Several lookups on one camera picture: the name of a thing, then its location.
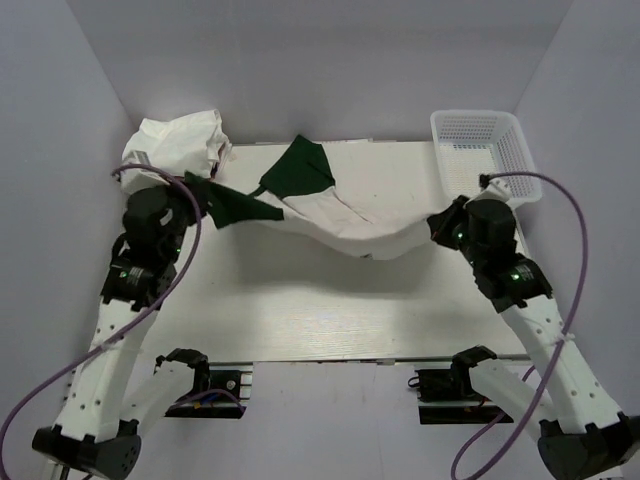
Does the white and green t-shirt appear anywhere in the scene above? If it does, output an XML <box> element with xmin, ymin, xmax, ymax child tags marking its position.
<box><xmin>184</xmin><ymin>136</ymin><xmax>444</xmax><ymax>260</ymax></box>

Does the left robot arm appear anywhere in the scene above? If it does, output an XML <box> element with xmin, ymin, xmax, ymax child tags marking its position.
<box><xmin>32</xmin><ymin>185</ymin><xmax>212</xmax><ymax>479</ymax></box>

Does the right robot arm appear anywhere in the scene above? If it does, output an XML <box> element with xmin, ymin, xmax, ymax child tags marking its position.
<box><xmin>427</xmin><ymin>196</ymin><xmax>639</xmax><ymax>479</ymax></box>

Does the crumpled white t-shirt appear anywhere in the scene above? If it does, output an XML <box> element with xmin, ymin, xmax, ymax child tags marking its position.
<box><xmin>122</xmin><ymin>109</ymin><xmax>232</xmax><ymax>179</ymax></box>

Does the white plastic basket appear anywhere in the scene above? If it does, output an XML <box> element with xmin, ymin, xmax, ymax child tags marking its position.
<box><xmin>430</xmin><ymin>110</ymin><xmax>536</xmax><ymax>200</ymax></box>

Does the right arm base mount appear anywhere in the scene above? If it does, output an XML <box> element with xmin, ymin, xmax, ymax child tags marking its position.
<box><xmin>407</xmin><ymin>346</ymin><xmax>513</xmax><ymax>425</ymax></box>

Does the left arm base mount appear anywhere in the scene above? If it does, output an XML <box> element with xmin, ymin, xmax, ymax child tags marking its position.
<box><xmin>154</xmin><ymin>348</ymin><xmax>253</xmax><ymax>420</ymax></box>

